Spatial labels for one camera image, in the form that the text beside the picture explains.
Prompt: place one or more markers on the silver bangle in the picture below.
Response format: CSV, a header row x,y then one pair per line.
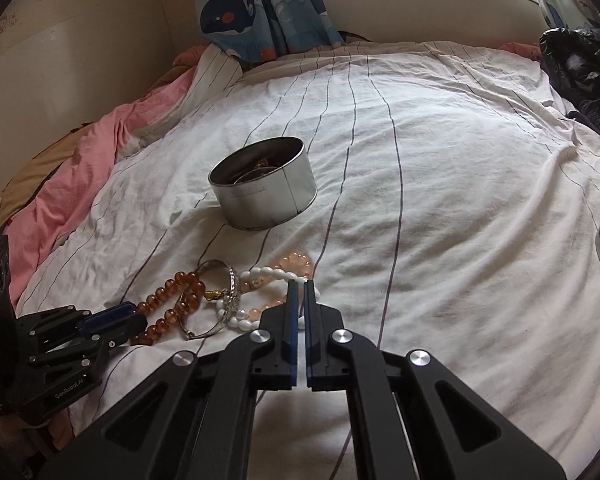
x,y
235,295

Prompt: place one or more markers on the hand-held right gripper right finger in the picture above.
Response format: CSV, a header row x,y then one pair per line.
x,y
309,320

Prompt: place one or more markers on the pink blanket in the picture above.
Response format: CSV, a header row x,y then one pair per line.
x,y
80,175

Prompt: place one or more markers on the brown bed sheet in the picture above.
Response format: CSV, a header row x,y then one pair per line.
x,y
35,170

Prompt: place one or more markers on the round silver metal tin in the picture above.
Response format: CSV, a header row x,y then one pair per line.
x,y
270,200

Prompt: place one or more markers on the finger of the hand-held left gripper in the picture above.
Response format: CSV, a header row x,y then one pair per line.
x,y
110,314
127,330

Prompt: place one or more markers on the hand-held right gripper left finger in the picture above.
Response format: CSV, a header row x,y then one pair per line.
x,y
294,320

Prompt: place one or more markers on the black puffer jacket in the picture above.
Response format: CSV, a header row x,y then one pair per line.
x,y
580,60

